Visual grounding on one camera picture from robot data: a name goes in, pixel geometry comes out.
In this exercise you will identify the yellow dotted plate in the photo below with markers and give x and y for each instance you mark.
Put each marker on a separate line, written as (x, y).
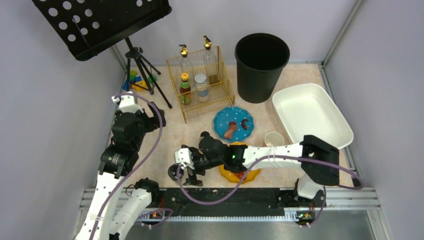
(228, 175)

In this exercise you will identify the black cap spice bottle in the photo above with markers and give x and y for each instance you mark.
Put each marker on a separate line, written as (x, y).
(204, 134)

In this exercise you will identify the clear bottle gold pump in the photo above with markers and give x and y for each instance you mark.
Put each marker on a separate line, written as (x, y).
(186, 64)
(210, 62)

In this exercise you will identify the blue toy block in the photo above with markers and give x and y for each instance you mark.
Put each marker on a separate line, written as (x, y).
(127, 86)

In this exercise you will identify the silver lid shaker jar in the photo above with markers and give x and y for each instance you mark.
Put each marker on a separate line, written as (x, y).
(202, 86)

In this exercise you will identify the lime green toy block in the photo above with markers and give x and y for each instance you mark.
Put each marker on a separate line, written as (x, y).
(132, 75)

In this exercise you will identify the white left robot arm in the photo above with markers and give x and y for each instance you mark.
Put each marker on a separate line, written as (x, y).
(103, 221)

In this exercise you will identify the blue dotted plate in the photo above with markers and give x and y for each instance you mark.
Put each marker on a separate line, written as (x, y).
(222, 118)

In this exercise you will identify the yellow cap sauce bottle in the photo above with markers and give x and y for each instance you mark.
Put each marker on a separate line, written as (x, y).
(185, 89)

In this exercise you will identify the yellow wire rack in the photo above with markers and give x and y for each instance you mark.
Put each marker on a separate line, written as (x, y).
(221, 94)

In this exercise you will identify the curved dark sausage piece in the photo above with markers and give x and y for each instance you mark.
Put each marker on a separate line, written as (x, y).
(244, 124)

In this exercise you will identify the black lid grinder jar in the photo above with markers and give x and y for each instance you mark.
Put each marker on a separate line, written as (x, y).
(174, 172)

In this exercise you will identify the yellow toy block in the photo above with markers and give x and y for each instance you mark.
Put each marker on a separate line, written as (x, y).
(140, 86)

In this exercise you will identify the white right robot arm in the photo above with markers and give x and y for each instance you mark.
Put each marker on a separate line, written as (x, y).
(318, 159)

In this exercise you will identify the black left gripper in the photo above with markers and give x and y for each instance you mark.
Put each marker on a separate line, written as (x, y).
(151, 118)

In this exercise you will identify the red sausage front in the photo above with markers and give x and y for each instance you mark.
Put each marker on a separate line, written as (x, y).
(240, 175)

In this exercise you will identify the pink mug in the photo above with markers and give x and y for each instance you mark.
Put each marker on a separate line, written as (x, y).
(273, 139)

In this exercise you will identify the aluminium frame rail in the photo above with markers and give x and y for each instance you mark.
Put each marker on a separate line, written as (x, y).
(336, 199)

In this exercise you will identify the black tripod stand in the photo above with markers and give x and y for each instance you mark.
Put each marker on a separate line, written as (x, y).
(136, 54)

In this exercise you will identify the white plastic basin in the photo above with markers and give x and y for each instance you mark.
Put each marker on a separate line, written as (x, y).
(307, 109)

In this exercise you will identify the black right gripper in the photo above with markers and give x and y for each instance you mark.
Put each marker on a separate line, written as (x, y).
(191, 172)

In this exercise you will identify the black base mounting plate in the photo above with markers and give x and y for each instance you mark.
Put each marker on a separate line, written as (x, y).
(245, 202)

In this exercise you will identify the black perforated music stand tray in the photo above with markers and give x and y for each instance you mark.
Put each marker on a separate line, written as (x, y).
(89, 27)

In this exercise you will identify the black plastic trash bin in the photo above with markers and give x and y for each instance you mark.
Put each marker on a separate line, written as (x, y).
(260, 60)

